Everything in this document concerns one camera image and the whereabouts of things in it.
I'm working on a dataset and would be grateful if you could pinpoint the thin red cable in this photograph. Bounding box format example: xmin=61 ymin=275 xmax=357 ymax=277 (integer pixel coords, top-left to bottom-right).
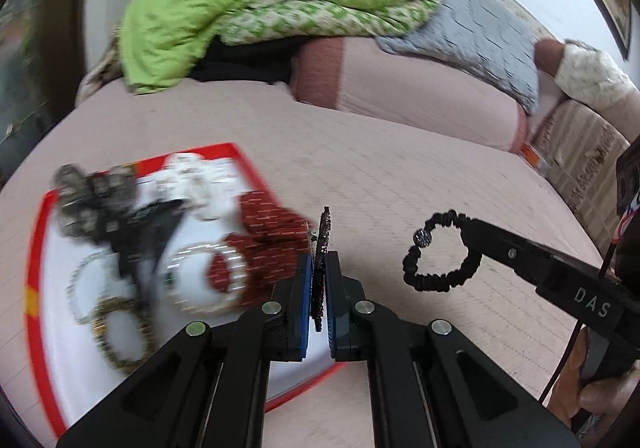
xmin=539 ymin=228 xmax=626 ymax=406

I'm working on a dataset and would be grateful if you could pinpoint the orange white label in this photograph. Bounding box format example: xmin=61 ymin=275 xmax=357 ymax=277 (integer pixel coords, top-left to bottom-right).
xmin=520 ymin=140 xmax=556 ymax=173

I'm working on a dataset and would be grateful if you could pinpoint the red brown pillow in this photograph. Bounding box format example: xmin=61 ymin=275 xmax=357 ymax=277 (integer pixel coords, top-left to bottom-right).
xmin=535 ymin=38 xmax=566 ymax=78

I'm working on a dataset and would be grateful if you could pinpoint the pearl bracelet with green charm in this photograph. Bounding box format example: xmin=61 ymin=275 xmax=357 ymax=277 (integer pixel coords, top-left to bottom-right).
xmin=165 ymin=242 xmax=248 ymax=313

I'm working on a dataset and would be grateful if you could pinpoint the grey quilted blanket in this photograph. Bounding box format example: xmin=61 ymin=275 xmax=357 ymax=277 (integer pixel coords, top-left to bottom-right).
xmin=375 ymin=0 xmax=541 ymax=113

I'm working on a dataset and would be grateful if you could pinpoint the wooden door with glass panel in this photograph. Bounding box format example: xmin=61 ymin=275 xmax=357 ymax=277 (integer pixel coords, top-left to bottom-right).
xmin=0 ymin=0 xmax=96 ymax=179

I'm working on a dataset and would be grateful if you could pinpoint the pink bed mattress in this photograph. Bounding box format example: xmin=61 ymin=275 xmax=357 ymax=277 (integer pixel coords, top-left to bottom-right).
xmin=0 ymin=78 xmax=608 ymax=448

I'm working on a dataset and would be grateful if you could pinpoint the white floral pillow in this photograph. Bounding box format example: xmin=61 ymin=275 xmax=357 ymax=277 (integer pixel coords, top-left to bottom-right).
xmin=555 ymin=40 xmax=640 ymax=111

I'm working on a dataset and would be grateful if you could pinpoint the dark glitter hair clip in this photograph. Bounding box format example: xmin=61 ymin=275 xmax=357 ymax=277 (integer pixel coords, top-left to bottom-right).
xmin=306 ymin=206 xmax=333 ymax=333

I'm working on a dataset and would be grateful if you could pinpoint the red rimmed white tray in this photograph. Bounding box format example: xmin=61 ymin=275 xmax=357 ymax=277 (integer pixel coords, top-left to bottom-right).
xmin=27 ymin=143 xmax=346 ymax=434

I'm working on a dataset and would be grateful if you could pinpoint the thin silver bracelet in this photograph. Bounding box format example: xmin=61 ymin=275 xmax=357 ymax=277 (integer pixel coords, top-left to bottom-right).
xmin=67 ymin=252 xmax=108 ymax=323

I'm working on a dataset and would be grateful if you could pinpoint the gold chain bracelet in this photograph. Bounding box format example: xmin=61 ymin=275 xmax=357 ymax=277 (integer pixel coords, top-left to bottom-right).
xmin=90 ymin=297 xmax=153 ymax=371

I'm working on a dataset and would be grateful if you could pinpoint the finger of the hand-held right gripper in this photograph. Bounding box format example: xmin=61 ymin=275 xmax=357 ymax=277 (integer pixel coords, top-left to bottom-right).
xmin=460 ymin=218 xmax=556 ymax=296

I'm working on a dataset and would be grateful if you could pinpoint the person's right hand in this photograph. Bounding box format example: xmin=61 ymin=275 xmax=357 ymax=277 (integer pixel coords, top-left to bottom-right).
xmin=547 ymin=335 xmax=640 ymax=434

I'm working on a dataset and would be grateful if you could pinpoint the beige patterned cloth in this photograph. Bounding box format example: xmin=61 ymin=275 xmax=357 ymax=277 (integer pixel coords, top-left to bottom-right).
xmin=75 ymin=20 xmax=126 ymax=106

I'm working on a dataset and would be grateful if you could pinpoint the beige striped cushion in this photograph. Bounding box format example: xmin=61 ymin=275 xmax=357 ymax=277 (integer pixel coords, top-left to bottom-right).
xmin=530 ymin=100 xmax=632 ymax=241

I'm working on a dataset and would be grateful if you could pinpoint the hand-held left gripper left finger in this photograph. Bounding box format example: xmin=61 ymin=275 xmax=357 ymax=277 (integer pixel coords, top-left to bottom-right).
xmin=56 ymin=253 xmax=313 ymax=448

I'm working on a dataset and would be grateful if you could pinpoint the white beaded hair accessory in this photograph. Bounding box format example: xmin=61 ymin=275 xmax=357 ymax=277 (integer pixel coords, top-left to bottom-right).
xmin=155 ymin=153 xmax=241 ymax=221

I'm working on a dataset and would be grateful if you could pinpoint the pink folded bedding roll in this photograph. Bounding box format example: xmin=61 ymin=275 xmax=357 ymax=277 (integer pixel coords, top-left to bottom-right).
xmin=290 ymin=35 xmax=528 ymax=153

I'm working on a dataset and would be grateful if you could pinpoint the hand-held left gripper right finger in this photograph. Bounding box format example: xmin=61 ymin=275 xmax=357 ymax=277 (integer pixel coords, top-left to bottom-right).
xmin=324 ymin=250 xmax=581 ymax=448

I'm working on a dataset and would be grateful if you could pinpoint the black scrunchie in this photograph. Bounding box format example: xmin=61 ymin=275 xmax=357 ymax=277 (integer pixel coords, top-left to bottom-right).
xmin=402 ymin=209 xmax=483 ymax=291

